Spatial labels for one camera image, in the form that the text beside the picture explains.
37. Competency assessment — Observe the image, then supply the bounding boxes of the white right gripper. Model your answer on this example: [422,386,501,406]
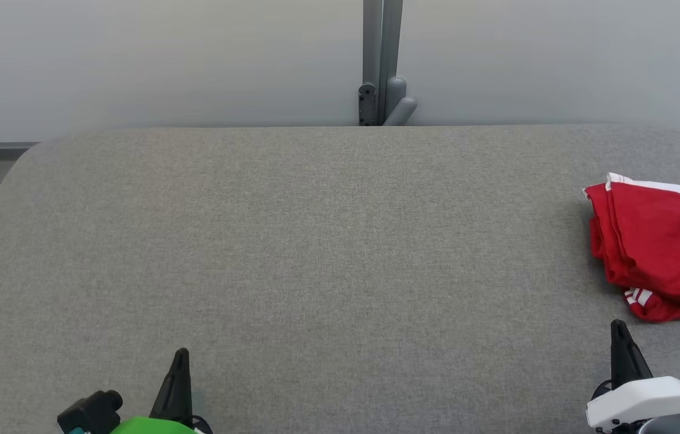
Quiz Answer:
[586,319,680,434]

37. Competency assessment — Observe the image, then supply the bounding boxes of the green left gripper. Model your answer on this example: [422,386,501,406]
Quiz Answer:
[110,348,214,434]

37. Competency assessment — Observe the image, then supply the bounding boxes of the red shorts white striped trim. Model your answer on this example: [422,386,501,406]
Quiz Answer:
[623,287,680,324]
[584,173,680,309]

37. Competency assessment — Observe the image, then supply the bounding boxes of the grey round tube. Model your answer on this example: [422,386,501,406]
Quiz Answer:
[383,77,418,127]

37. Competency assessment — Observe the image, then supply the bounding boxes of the black bracket plate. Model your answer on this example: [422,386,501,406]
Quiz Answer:
[358,83,378,127]

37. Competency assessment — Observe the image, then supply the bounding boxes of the grey metal wall post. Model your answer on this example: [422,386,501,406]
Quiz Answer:
[362,0,405,126]

